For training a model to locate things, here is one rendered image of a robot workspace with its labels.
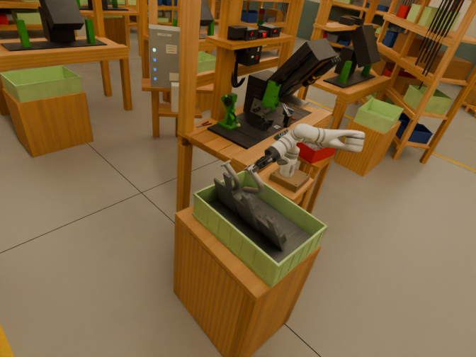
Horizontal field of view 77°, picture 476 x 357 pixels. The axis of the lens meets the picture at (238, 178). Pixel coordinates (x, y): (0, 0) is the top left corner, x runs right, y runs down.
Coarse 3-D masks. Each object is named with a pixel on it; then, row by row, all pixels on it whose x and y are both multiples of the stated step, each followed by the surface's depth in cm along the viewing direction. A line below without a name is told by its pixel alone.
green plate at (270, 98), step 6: (270, 84) 242; (276, 84) 239; (270, 90) 243; (276, 90) 240; (264, 96) 247; (270, 96) 244; (276, 96) 241; (264, 102) 248; (270, 102) 245; (276, 102) 248
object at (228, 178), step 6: (228, 174) 149; (216, 180) 162; (228, 180) 149; (216, 186) 166; (222, 186) 159; (228, 186) 154; (222, 192) 164; (228, 192) 158; (222, 198) 170; (228, 198) 164; (228, 204) 169; (234, 204) 163; (234, 210) 168
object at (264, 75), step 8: (264, 72) 269; (272, 72) 272; (248, 80) 260; (256, 80) 255; (264, 80) 250; (248, 88) 263; (256, 88) 257; (248, 96) 266; (256, 96) 261; (248, 104) 270; (248, 112) 274
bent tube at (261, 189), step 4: (252, 164) 133; (244, 168) 137; (248, 168) 132; (252, 168) 134; (252, 176) 135; (256, 176) 134; (256, 180) 135; (260, 180) 135; (256, 184) 137; (260, 184) 136; (244, 188) 156; (248, 188) 153; (252, 188) 149; (256, 188) 145; (260, 188) 137; (264, 188) 139; (248, 192) 153; (252, 192) 148; (256, 192) 144; (260, 192) 140
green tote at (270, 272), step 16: (240, 176) 186; (208, 192) 171; (272, 192) 176; (208, 208) 156; (288, 208) 171; (208, 224) 163; (224, 224) 151; (304, 224) 167; (320, 224) 158; (224, 240) 157; (240, 240) 146; (240, 256) 150; (256, 256) 141; (288, 256) 136; (304, 256) 155; (256, 272) 144; (272, 272) 136; (288, 272) 148
